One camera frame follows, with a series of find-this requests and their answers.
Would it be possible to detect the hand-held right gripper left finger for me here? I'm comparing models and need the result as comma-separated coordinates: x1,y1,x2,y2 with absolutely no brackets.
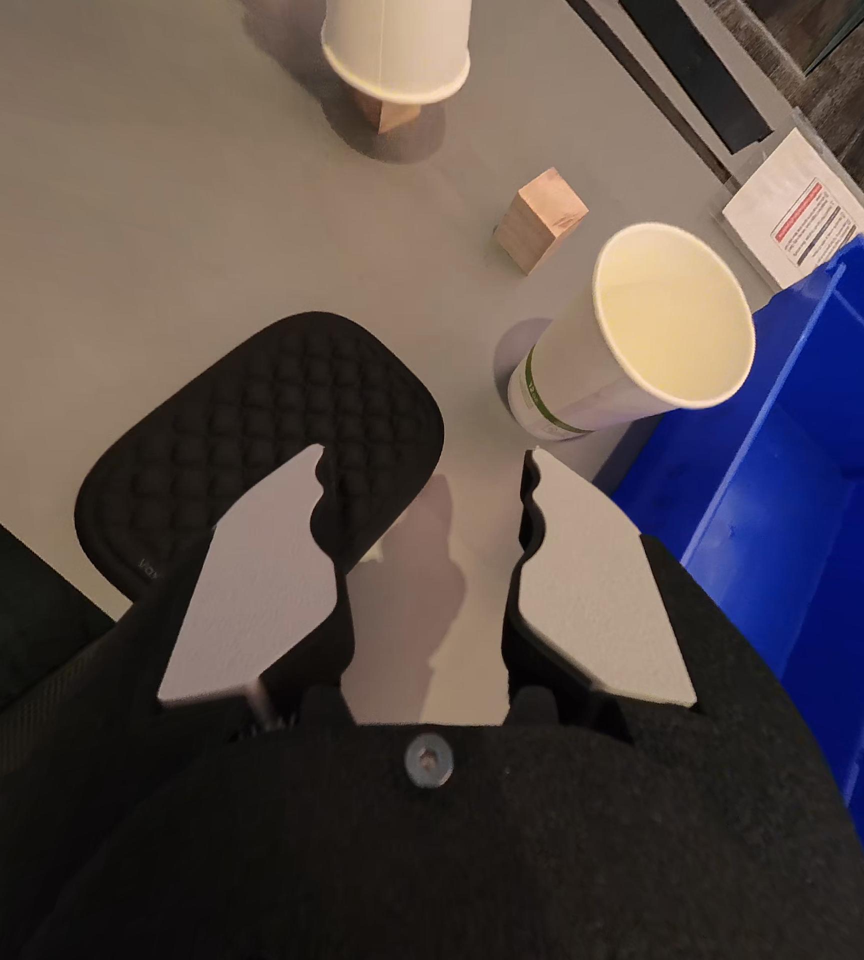
156,442,358,732

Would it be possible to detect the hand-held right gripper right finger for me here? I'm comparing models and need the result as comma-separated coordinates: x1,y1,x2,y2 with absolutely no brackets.
499,447,699,732

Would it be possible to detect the white paper cup green band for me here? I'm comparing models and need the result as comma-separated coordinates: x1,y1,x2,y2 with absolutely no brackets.
321,0,472,104
507,221,757,442

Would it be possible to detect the black quilted wrist rest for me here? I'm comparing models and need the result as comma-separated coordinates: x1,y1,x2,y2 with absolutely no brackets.
74,311,446,605

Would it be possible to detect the blue plastic bin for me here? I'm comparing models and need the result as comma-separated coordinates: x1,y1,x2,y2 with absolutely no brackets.
593,234,864,886

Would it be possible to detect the small wooden cube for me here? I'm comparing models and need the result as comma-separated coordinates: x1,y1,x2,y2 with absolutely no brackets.
360,90,423,137
493,166,591,277

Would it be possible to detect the laminated paper sheet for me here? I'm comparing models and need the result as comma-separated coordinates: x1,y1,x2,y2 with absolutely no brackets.
720,127,864,291

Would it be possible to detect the black desk cable flap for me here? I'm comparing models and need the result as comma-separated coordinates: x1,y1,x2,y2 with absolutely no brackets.
618,0,776,156

